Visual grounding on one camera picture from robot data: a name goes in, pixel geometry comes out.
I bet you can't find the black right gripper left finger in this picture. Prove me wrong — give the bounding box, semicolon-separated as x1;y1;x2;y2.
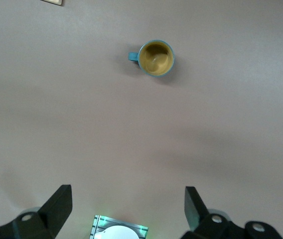
0;184;72;239

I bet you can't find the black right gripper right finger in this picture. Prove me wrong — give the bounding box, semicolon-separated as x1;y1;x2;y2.
182;186;283;239

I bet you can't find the teal cup yellow inside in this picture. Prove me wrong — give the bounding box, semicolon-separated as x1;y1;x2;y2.
128;39;175;78

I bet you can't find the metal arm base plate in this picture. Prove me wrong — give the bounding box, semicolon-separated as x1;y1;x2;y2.
89;215;149;239

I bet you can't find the bamboo cutting board metal handle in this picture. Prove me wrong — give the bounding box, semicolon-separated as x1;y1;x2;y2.
40;0;64;6

